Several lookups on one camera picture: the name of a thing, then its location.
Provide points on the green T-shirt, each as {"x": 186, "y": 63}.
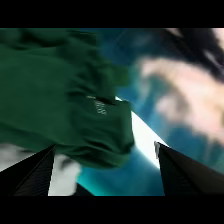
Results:
{"x": 56, "y": 100}

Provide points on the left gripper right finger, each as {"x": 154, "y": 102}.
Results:
{"x": 186, "y": 176}

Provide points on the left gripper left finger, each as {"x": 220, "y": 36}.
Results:
{"x": 31, "y": 176}

